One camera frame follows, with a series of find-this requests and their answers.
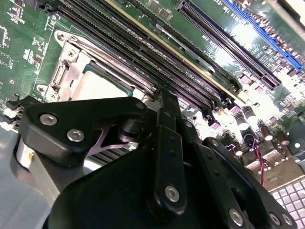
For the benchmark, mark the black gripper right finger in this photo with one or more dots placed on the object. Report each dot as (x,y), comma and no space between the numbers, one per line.
(226,181)

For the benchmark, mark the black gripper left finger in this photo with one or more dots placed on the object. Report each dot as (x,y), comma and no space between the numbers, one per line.
(62,143)

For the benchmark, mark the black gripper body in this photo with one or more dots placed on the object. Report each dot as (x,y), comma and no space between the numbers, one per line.
(107,198)

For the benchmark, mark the silver CPU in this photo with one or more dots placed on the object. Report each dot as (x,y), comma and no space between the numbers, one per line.
(100,88)

